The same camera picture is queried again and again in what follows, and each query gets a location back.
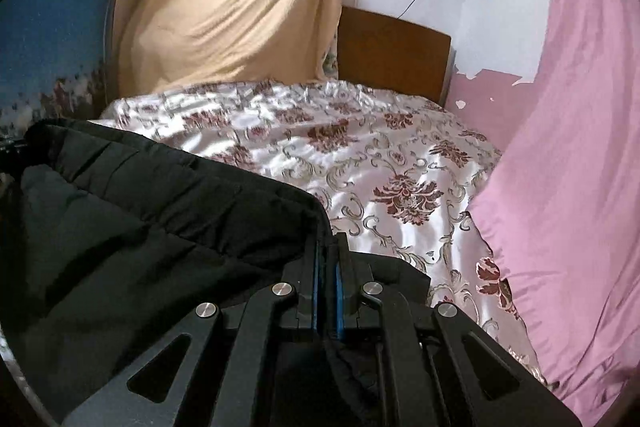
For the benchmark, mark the blue fabric wardrobe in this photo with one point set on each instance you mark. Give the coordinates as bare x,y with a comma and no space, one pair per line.
50,32

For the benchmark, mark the pink curtain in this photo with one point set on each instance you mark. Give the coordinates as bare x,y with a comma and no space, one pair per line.
575,157

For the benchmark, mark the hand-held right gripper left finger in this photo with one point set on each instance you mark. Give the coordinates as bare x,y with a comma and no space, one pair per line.
316,287

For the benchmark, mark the black padded jacket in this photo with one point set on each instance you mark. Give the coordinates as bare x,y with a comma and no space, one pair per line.
125,232

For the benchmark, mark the wooden headboard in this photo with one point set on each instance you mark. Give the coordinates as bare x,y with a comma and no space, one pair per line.
390,52

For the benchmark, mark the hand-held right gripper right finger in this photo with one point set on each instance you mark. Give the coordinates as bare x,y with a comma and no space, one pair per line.
339,294

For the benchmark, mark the floral satin bedspread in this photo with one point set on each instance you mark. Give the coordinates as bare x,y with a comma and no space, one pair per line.
375,167

